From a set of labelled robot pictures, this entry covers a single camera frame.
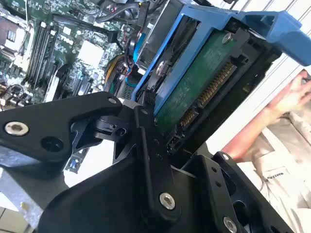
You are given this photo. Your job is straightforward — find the hard disk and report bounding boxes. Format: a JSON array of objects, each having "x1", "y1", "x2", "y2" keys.
[{"x1": 131, "y1": 4, "x2": 311, "y2": 156}]

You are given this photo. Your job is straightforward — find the person's bare hand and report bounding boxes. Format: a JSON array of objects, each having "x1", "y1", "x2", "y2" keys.
[{"x1": 266, "y1": 69, "x2": 311, "y2": 126}]

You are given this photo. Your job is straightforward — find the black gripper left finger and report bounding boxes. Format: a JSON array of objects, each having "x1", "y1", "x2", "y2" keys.
[{"x1": 0, "y1": 89, "x2": 183, "y2": 223}]

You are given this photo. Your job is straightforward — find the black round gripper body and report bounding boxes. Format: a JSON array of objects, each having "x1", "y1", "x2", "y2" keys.
[{"x1": 37, "y1": 156, "x2": 214, "y2": 233}]

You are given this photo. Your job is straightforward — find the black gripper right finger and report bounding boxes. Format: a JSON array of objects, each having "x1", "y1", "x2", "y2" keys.
[{"x1": 182, "y1": 150, "x2": 295, "y2": 233}]

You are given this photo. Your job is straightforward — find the black SATA wire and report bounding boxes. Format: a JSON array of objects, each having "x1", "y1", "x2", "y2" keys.
[{"x1": 52, "y1": 14, "x2": 118, "y2": 44}]

